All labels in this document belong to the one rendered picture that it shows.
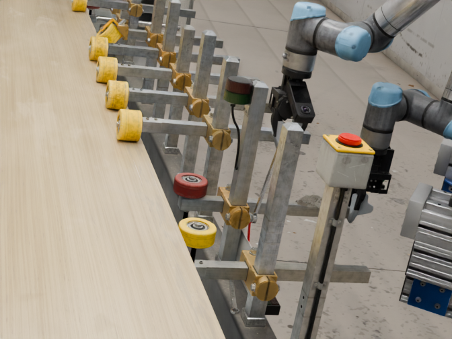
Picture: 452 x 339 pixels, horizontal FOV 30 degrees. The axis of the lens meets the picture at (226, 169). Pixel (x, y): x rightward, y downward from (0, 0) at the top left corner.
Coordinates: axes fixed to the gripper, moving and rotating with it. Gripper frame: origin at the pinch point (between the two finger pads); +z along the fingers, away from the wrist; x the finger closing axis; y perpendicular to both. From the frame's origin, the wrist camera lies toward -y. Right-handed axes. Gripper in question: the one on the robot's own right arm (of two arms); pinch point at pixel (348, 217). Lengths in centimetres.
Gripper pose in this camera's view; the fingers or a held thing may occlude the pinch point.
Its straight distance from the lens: 216.8
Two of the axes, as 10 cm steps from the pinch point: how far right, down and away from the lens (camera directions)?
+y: 9.6, 0.6, 2.9
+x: -2.4, -3.9, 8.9
